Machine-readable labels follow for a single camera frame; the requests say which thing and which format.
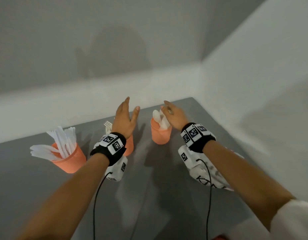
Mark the person's left hand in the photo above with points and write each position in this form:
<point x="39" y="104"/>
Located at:
<point x="122" y="122"/>

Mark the bunch of white plastic spoons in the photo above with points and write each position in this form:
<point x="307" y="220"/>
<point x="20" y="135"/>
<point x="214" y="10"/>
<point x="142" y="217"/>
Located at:
<point x="157" y="117"/>

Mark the person's left forearm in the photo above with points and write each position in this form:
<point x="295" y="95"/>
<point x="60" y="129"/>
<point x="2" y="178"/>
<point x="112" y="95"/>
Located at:
<point x="64" y="202"/>

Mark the bunch of white plastic knives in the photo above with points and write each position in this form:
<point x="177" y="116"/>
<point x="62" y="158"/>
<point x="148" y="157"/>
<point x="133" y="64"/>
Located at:
<point x="62" y="139"/>

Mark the bunch of white plastic forks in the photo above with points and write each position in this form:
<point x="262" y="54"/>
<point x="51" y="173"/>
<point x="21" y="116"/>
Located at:
<point x="108" y="126"/>

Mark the person's right forearm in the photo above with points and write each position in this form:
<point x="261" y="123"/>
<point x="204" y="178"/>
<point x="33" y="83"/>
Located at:
<point x="249" y="179"/>

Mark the white sleeve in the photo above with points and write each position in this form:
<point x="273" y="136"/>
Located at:
<point x="294" y="222"/>

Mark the person's right hand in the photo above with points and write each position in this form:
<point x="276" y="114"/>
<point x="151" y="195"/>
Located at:
<point x="177" y="117"/>

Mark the orange mesh cup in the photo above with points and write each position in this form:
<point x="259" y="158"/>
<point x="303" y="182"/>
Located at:
<point x="160" y="136"/>
<point x="72" y="162"/>
<point x="129" y="146"/>

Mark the clear plastic zip bag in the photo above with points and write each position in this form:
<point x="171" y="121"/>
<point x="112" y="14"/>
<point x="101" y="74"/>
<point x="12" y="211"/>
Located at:
<point x="219" y="177"/>

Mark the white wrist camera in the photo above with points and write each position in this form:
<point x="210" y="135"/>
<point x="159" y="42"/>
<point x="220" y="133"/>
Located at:
<point x="190" y="157"/>

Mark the white plastic knife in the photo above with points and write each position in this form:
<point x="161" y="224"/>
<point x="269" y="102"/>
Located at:
<point x="42" y="148"/>

